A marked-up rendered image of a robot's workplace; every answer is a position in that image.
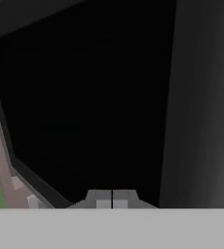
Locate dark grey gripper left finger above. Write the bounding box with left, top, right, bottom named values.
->
left=67, top=189, right=113, bottom=210

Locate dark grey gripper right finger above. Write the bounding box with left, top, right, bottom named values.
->
left=112, top=189, right=159, bottom=210

